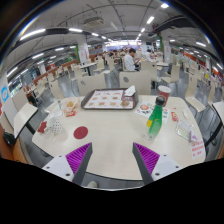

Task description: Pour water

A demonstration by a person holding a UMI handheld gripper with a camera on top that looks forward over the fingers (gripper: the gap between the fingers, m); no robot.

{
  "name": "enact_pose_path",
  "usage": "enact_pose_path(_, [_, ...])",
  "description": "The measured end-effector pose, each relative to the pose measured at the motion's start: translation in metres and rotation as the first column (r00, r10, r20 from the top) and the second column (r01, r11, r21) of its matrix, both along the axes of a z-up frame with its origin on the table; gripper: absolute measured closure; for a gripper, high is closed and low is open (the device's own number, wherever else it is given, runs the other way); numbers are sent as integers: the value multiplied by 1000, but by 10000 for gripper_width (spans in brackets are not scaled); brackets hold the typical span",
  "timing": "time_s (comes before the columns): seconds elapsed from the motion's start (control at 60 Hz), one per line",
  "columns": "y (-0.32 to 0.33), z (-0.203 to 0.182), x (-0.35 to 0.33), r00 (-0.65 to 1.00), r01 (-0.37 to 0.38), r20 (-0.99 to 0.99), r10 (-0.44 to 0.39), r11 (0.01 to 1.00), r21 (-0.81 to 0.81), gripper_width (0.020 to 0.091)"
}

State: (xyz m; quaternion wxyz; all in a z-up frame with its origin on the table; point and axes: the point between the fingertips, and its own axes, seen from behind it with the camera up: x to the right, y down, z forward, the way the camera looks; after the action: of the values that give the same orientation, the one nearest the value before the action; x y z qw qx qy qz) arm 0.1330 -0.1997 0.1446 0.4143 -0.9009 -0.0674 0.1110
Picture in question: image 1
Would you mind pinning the red sauce packet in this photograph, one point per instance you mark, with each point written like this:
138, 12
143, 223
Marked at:
70, 113

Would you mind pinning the beige dining chairs group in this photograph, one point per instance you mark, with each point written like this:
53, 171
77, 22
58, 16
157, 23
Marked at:
173, 75

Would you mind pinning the red-lettered table notice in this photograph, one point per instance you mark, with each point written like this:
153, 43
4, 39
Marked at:
197, 149

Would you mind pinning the flat round red coaster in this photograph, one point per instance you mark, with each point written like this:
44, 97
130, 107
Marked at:
80, 132

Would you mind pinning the green plastic drink bottle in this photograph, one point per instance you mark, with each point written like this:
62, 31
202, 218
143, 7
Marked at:
155, 118

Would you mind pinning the clear plastic bag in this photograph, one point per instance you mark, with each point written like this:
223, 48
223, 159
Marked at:
184, 129

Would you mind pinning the small purple packet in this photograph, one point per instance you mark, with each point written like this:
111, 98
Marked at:
193, 137

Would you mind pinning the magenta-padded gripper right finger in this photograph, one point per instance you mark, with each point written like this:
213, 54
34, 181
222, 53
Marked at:
147, 156

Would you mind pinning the small clear sanitizer bottle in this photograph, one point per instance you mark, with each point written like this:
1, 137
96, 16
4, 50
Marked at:
59, 105

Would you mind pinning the ceiling lights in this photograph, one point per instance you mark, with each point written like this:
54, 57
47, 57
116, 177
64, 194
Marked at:
32, 34

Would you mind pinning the dark brown food tray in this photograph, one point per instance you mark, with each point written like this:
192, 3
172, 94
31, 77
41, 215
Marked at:
106, 100

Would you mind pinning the printed paper flyer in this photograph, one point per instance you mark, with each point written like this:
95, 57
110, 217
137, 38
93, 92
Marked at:
144, 108

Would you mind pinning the white crumpled napkin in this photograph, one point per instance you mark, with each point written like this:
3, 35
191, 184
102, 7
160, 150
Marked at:
130, 91

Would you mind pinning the small white packet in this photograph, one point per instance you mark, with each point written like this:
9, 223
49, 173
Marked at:
185, 114

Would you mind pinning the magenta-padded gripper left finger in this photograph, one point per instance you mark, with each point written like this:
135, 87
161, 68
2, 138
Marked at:
77, 156

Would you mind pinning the red ketchup packet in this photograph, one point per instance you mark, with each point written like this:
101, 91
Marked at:
174, 116

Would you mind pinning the beige chair with round hole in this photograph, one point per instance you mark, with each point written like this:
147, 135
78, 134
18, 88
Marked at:
93, 84
136, 81

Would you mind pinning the person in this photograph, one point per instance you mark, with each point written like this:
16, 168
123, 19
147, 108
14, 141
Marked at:
129, 61

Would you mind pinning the ceiling air conditioner unit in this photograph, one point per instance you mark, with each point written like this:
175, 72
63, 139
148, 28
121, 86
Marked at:
93, 21

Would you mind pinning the clear bag of fried food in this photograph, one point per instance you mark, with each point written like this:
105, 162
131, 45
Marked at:
70, 105

